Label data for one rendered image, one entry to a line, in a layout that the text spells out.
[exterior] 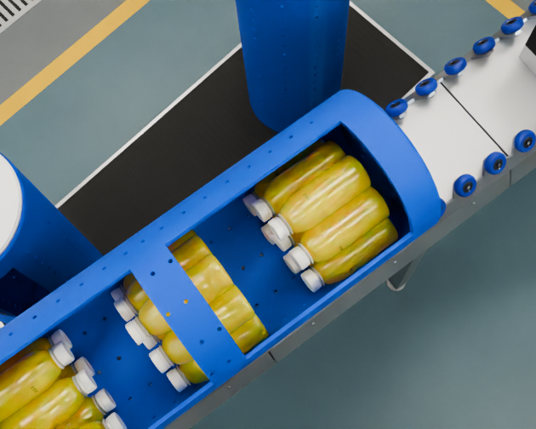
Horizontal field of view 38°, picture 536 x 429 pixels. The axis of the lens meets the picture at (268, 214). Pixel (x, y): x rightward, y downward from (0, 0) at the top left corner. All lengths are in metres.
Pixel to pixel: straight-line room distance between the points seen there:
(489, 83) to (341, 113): 0.47
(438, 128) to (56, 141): 1.48
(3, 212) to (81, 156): 1.18
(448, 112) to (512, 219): 1.00
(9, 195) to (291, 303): 0.55
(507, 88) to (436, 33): 1.15
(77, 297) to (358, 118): 0.52
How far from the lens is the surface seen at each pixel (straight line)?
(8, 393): 1.31
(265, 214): 1.30
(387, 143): 1.22
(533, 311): 2.49
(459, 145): 1.57
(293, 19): 1.81
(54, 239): 1.65
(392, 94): 2.47
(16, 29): 2.92
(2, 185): 1.50
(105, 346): 1.44
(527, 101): 1.64
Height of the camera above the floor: 2.35
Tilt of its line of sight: 72 degrees down
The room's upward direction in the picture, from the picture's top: 8 degrees counter-clockwise
